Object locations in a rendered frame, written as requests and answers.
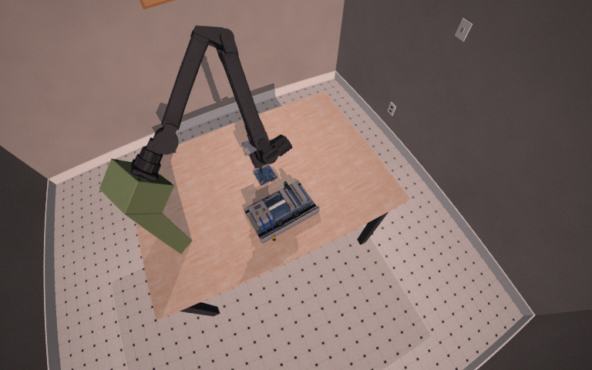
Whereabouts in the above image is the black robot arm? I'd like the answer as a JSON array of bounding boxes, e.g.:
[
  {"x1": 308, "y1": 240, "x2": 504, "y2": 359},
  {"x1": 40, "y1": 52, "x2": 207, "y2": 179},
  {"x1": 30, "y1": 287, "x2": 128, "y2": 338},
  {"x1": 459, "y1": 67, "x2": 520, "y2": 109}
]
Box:
[{"x1": 131, "y1": 25, "x2": 292, "y2": 182}]

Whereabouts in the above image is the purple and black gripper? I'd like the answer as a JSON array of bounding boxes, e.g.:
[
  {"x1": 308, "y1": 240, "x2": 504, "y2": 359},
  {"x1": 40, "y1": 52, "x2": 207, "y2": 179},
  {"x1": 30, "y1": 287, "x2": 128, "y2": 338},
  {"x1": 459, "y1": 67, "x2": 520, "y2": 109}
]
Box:
[{"x1": 249, "y1": 153, "x2": 267, "y2": 169}]

